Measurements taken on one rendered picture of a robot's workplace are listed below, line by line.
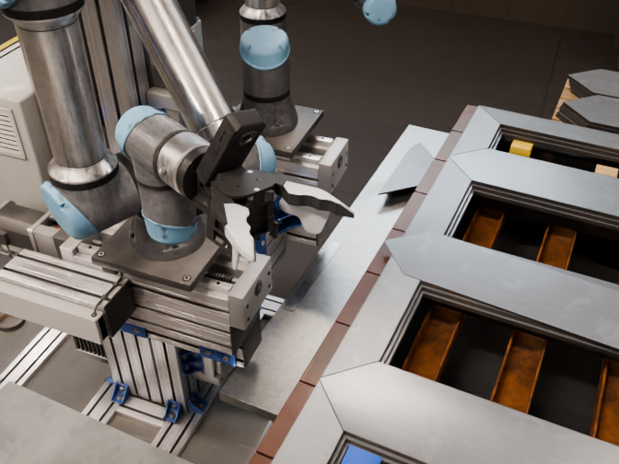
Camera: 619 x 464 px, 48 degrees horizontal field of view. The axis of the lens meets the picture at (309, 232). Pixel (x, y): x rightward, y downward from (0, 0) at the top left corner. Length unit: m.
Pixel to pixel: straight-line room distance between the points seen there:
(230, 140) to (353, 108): 3.24
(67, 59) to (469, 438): 0.93
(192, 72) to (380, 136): 2.75
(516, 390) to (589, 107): 1.09
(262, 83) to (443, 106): 2.51
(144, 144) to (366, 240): 1.14
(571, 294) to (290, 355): 0.65
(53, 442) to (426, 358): 0.88
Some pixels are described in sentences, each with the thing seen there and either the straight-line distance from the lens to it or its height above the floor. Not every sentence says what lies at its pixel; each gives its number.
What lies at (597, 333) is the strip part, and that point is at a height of 0.85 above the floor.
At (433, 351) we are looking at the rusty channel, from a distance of 1.68.
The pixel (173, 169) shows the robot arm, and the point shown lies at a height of 1.45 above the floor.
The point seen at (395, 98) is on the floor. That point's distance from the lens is 4.12.
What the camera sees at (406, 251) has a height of 0.85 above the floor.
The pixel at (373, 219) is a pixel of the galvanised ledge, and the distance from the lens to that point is 2.04.
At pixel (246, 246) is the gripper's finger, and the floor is 1.47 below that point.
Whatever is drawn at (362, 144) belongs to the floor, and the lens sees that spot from 3.67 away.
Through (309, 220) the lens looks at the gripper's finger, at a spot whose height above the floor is 1.41.
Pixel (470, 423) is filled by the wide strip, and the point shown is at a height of 0.85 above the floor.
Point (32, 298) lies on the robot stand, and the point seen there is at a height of 0.95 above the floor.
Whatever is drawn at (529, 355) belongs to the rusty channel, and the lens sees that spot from 1.73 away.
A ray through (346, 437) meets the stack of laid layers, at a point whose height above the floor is 0.84.
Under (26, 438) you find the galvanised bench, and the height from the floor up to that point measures 1.05.
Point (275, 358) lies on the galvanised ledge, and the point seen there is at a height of 0.68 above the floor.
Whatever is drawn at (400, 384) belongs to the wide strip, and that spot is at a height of 0.85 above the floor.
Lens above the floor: 1.93
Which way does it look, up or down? 39 degrees down
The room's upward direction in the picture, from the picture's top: straight up
